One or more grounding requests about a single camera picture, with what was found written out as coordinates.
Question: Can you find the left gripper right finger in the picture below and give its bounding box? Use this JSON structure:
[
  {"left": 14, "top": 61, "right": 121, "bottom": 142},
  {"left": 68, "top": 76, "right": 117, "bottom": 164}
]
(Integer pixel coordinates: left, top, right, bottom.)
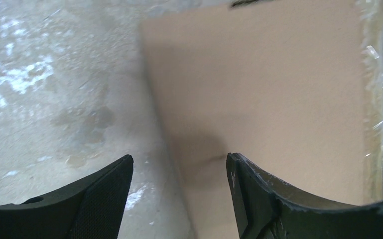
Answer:
[{"left": 226, "top": 153, "right": 383, "bottom": 239}]

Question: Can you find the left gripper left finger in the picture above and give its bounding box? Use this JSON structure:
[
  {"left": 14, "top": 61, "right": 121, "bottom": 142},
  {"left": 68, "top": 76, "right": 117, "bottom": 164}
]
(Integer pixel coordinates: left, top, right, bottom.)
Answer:
[{"left": 0, "top": 155, "right": 133, "bottom": 239}]

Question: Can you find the brown cardboard express box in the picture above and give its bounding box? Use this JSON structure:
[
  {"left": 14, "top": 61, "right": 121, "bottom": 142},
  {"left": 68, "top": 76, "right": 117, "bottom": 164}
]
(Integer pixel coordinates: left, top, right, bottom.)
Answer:
[{"left": 139, "top": 0, "right": 383, "bottom": 239}]

